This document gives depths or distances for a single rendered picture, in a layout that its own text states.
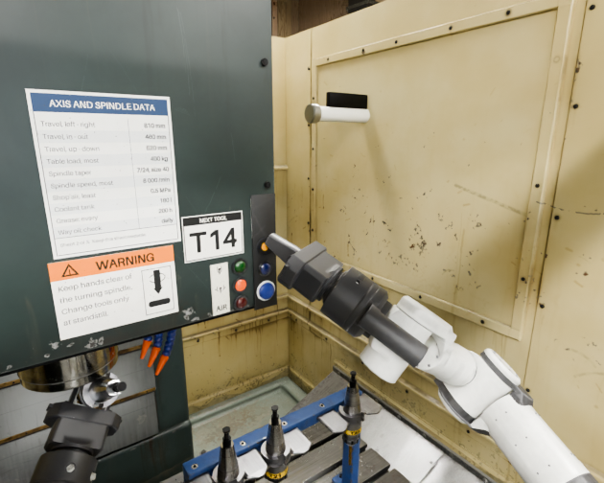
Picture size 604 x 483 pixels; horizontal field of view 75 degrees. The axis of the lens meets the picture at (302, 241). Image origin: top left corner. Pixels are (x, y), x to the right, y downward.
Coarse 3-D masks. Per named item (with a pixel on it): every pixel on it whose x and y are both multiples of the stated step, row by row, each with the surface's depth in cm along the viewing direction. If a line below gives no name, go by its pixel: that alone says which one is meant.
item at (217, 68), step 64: (0, 0) 41; (64, 0) 44; (128, 0) 48; (192, 0) 52; (256, 0) 57; (0, 64) 42; (64, 64) 45; (128, 64) 49; (192, 64) 54; (256, 64) 59; (0, 128) 43; (192, 128) 55; (256, 128) 61; (0, 192) 44; (192, 192) 57; (256, 192) 63; (0, 256) 46; (0, 320) 47; (192, 320) 62
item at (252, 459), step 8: (256, 448) 86; (240, 456) 83; (248, 456) 83; (256, 456) 83; (248, 464) 81; (256, 464) 81; (264, 464) 81; (248, 472) 79; (256, 472) 79; (264, 472) 80
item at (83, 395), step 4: (108, 376) 72; (112, 376) 72; (88, 384) 69; (80, 388) 70; (84, 388) 69; (88, 388) 69; (80, 392) 70; (84, 392) 68; (80, 396) 69; (84, 396) 68; (88, 396) 69; (116, 396) 72; (84, 400) 68; (88, 400) 69; (108, 400) 71; (112, 400) 71; (84, 404) 70; (88, 404) 68; (92, 404) 69; (100, 404) 71; (104, 404) 70; (108, 404) 70
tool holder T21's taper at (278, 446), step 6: (270, 420) 83; (270, 426) 82; (276, 426) 82; (270, 432) 82; (276, 432) 82; (282, 432) 83; (270, 438) 82; (276, 438) 82; (282, 438) 83; (270, 444) 82; (276, 444) 82; (282, 444) 83; (270, 450) 82; (276, 450) 82; (282, 450) 83
